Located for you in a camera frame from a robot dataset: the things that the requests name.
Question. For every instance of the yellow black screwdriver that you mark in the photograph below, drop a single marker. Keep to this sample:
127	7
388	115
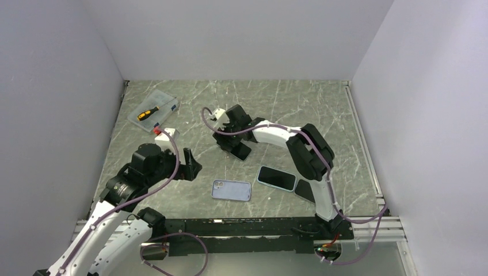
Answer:
147	113

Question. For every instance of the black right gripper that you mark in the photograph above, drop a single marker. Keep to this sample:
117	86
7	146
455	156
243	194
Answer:
221	138

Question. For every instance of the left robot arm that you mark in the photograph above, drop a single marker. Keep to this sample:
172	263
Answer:
92	253

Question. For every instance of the light blue phone case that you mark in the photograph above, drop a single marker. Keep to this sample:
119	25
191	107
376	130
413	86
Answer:
267	186

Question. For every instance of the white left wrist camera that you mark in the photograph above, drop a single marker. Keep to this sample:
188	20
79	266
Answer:
164	137

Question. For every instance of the silver black phone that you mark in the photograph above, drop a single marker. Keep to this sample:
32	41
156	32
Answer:
305	190

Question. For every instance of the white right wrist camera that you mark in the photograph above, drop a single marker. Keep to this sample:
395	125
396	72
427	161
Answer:
219	115

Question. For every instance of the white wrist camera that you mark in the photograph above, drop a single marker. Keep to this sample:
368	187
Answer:
164	137
219	115

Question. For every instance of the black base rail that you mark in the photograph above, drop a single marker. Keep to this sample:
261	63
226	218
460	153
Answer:
182	237

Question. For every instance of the clear plastic organizer box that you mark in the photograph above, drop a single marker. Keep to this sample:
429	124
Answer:
167	104

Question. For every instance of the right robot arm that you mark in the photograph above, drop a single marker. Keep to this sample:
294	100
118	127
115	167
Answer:
311	154

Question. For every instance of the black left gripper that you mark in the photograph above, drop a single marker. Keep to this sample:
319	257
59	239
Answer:
189	171

